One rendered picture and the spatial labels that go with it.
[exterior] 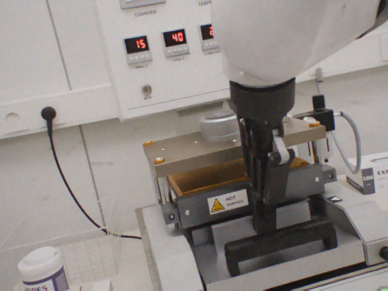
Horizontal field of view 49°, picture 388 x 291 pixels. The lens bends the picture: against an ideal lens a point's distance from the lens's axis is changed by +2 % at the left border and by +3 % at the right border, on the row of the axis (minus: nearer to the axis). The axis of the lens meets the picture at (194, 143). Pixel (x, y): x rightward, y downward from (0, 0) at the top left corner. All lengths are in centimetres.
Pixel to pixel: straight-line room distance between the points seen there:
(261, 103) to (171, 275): 25
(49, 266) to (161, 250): 41
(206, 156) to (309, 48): 34
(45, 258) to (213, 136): 47
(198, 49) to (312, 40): 54
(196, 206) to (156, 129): 69
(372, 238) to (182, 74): 43
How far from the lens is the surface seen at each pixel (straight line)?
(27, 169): 137
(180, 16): 82
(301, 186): 66
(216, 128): 67
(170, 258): 58
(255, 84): 45
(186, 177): 69
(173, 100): 81
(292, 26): 29
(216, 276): 57
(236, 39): 31
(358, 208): 66
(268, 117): 47
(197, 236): 66
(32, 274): 97
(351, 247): 62
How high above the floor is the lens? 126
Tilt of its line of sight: 12 degrees down
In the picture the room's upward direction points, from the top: 11 degrees counter-clockwise
